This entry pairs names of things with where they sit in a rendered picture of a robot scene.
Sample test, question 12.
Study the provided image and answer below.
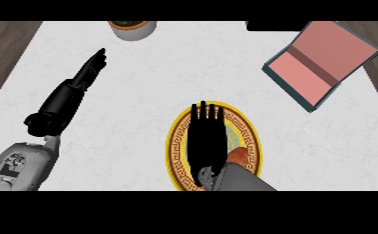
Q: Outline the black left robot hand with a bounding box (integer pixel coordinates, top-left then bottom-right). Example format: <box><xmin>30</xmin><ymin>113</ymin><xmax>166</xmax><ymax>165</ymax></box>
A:
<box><xmin>23</xmin><ymin>47</ymin><xmax>110</xmax><ymax>138</ymax></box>

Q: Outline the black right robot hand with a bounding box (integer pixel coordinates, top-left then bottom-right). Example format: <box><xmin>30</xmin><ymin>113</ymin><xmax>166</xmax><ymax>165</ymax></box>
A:
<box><xmin>187</xmin><ymin>100</ymin><xmax>231</xmax><ymax>188</ymax></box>

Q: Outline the yellow patterned plate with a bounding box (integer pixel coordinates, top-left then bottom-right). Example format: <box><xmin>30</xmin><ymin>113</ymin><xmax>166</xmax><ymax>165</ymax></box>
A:
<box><xmin>166</xmin><ymin>100</ymin><xmax>265</xmax><ymax>192</ymax></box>

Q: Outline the pink open box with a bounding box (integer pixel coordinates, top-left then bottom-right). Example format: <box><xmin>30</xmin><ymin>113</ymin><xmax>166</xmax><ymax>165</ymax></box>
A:
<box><xmin>262</xmin><ymin>20</ymin><xmax>378</xmax><ymax>113</ymax></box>

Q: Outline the white plant pot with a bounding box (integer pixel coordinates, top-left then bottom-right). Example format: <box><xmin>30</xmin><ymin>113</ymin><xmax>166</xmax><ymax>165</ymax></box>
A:
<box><xmin>108</xmin><ymin>20</ymin><xmax>159</xmax><ymax>42</ymax></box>

